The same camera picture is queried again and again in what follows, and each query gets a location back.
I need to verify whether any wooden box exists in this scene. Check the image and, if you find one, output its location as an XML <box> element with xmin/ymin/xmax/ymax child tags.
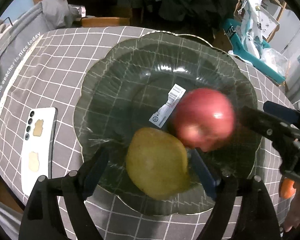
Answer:
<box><xmin>79</xmin><ymin>5</ymin><xmax>133</xmax><ymax>27</ymax></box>

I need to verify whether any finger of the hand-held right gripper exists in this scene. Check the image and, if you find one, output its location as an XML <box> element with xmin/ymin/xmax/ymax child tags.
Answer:
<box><xmin>239</xmin><ymin>106</ymin><xmax>295</xmax><ymax>142</ymax></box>
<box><xmin>263</xmin><ymin>101</ymin><xmax>300</xmax><ymax>133</ymax></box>

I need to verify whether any grey checked tablecloth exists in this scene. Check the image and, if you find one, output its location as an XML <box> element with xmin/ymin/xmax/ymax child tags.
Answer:
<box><xmin>0</xmin><ymin>26</ymin><xmax>300</xmax><ymax>240</ymax></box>

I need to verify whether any teal box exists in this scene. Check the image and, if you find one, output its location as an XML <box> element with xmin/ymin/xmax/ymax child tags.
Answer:
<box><xmin>222</xmin><ymin>19</ymin><xmax>290</xmax><ymax>85</ymax></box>

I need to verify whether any red apple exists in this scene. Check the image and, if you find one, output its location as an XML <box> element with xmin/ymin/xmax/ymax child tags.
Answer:
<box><xmin>171</xmin><ymin>87</ymin><xmax>236</xmax><ymax>152</ymax></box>

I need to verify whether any white carton box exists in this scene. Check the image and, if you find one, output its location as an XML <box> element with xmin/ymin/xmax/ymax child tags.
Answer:
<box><xmin>257</xmin><ymin>2</ymin><xmax>280</xmax><ymax>41</ymax></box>

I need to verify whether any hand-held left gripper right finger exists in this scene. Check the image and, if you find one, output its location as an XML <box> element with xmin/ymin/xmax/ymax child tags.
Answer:
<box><xmin>190</xmin><ymin>149</ymin><xmax>282</xmax><ymax>240</ymax></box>

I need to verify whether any bright orange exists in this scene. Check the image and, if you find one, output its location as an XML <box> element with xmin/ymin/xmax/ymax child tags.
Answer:
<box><xmin>279</xmin><ymin>178</ymin><xmax>297</xmax><ymax>198</ymax></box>

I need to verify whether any white smartphone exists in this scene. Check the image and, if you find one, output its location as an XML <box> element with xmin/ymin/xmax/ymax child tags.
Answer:
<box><xmin>20</xmin><ymin>107</ymin><xmax>58</xmax><ymax>197</ymax></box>

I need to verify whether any clear plastic bag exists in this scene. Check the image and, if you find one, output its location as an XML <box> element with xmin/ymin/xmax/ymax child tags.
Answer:
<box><xmin>260</xmin><ymin>48</ymin><xmax>290</xmax><ymax>80</ymax></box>

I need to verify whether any black hanging coat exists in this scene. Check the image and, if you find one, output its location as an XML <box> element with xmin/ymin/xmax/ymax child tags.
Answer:
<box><xmin>159</xmin><ymin>0</ymin><xmax>240</xmax><ymax>29</ymax></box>

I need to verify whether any grey printed tote bag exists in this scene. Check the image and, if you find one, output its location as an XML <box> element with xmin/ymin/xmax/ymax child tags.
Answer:
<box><xmin>0</xmin><ymin>4</ymin><xmax>44</xmax><ymax>107</ymax></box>

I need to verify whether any person's right hand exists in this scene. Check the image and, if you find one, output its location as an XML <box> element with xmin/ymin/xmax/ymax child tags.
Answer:
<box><xmin>284</xmin><ymin>181</ymin><xmax>300</xmax><ymax>232</ymax></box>

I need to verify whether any white refrigerator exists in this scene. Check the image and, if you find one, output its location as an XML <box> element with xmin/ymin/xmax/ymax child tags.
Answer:
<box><xmin>277</xmin><ymin>7</ymin><xmax>300</xmax><ymax>102</ymax></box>

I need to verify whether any white paper label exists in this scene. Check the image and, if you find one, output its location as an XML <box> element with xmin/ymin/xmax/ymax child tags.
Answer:
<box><xmin>149</xmin><ymin>84</ymin><xmax>186</xmax><ymax>128</ymax></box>

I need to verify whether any grey jacket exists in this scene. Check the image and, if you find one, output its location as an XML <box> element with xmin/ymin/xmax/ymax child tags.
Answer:
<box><xmin>40</xmin><ymin>0</ymin><xmax>87</xmax><ymax>28</ymax></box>

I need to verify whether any dark glass plate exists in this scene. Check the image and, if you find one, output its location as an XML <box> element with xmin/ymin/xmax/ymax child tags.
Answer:
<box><xmin>73</xmin><ymin>31</ymin><xmax>263</xmax><ymax>217</ymax></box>

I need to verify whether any yellow pear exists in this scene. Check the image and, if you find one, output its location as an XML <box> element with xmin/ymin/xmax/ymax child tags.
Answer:
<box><xmin>126</xmin><ymin>127</ymin><xmax>192</xmax><ymax>200</ymax></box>

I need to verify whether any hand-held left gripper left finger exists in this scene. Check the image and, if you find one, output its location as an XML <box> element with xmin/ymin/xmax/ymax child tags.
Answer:
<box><xmin>19</xmin><ymin>147</ymin><xmax>110</xmax><ymax>240</ymax></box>

